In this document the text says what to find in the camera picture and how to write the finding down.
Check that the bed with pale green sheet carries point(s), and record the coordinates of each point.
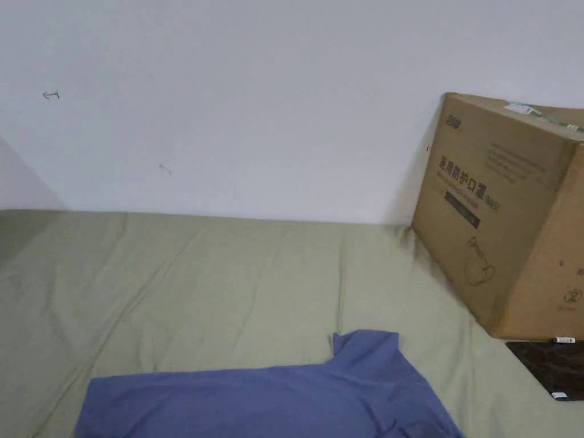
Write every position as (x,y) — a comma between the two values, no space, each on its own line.
(191,283)

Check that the blue shirt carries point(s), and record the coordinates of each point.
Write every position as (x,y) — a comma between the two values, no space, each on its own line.
(283,392)

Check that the brown cardboard carton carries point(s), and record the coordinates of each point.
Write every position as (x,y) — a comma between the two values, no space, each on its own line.
(511,219)

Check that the dark patterned flat board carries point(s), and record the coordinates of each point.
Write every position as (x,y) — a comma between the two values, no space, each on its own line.
(547,365)

